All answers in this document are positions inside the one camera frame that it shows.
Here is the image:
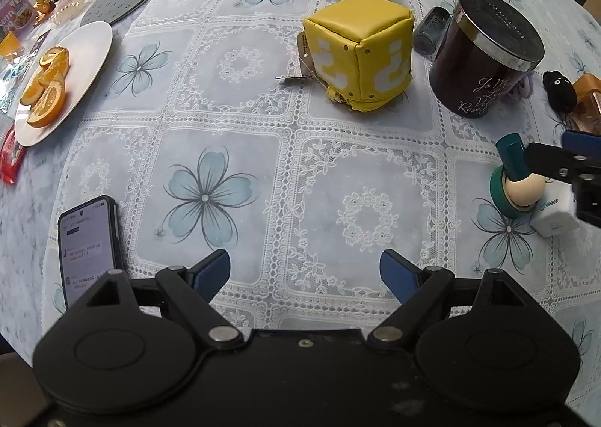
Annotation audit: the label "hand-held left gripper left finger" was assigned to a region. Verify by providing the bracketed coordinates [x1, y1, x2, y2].
[70, 249, 246, 349]

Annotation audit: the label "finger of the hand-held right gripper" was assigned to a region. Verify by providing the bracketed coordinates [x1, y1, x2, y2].
[562, 130, 601, 158]
[525, 142, 601, 224]

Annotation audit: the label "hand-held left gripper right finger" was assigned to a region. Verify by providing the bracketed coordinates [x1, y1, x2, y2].
[366, 249, 545, 349]

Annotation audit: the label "yellow plush cube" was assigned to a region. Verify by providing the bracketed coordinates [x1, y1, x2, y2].
[302, 0, 415, 111]

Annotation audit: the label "teal cap beige round bottle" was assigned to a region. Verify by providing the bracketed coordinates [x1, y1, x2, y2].
[497, 133, 548, 207]

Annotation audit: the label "amber glass bottle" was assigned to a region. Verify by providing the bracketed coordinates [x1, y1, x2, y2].
[570, 75, 601, 134]

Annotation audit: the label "white power adapter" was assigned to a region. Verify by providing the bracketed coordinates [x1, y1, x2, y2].
[530, 185, 578, 240]

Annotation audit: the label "black plush toy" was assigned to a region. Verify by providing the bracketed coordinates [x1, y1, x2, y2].
[543, 71, 577, 111]

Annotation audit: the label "dark candle jar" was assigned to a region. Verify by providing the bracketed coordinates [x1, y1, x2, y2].
[428, 0, 545, 118]

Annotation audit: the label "floral lace tablecloth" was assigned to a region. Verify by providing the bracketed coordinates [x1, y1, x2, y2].
[0, 0, 601, 362]

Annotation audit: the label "black smartphone lit screen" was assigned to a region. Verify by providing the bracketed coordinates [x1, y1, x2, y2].
[57, 195, 125, 311]

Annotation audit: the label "small grey bottle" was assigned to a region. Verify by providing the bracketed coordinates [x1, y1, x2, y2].
[413, 6, 452, 57]

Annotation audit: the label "metal tag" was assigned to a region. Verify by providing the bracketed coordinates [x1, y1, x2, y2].
[275, 31, 318, 83]

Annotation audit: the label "red packet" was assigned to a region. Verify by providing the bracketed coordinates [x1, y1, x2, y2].
[0, 124, 27, 186]

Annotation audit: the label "white plate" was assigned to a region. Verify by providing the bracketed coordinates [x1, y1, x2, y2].
[14, 21, 114, 147]

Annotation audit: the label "pile of orange slices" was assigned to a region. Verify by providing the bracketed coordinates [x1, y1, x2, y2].
[20, 46, 71, 128]

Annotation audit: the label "blue foil packet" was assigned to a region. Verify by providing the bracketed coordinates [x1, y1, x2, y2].
[0, 58, 30, 114]

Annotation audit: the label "clear plastic packet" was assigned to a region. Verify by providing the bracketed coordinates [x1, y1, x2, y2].
[51, 0, 91, 27]

